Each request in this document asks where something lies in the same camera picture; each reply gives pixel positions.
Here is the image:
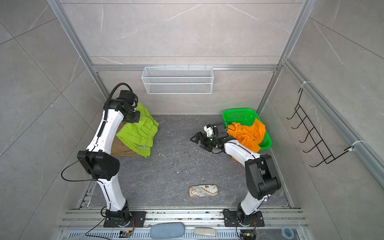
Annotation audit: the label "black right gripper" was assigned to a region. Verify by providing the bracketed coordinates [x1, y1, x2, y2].
[190, 132, 219, 151]

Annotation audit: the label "lime green shorts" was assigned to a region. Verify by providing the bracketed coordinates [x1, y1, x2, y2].
[116, 102, 159, 158]

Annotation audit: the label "tan khaki shorts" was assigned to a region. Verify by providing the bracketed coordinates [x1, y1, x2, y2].
[111, 136, 139, 157]

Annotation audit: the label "orange shorts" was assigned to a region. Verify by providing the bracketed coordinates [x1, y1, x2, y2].
[228, 119, 266, 153]

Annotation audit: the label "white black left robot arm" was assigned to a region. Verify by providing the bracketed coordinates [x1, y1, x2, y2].
[77, 83, 141, 226]

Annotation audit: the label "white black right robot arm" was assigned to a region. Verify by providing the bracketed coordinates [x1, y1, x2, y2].
[190, 132, 282, 226]

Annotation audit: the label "green plastic basket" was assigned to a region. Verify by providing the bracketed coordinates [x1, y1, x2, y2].
[222, 108, 273, 150]

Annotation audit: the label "patterned folded cloth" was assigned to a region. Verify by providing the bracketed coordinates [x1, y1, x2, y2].
[189, 184, 219, 199]

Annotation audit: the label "blue grey oval pad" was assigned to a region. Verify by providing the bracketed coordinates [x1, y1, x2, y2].
[150, 223, 185, 240]

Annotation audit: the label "small electronics board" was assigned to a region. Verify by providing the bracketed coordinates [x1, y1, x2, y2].
[119, 230, 134, 238]

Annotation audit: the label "blue tape roll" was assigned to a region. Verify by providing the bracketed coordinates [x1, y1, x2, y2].
[281, 227, 295, 240]

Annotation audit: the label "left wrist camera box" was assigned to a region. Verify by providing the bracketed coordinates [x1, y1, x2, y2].
[118, 90, 139, 107]

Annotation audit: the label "white wire mesh basket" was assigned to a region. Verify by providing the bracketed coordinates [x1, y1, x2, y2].
[142, 67, 214, 95]

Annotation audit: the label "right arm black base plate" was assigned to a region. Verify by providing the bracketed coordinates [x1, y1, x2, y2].
[223, 209, 265, 228]

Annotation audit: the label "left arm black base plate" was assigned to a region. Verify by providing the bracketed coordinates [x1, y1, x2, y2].
[103, 211, 147, 228]

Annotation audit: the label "black wire hook rack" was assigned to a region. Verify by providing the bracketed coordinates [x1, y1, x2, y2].
[286, 88, 354, 168]

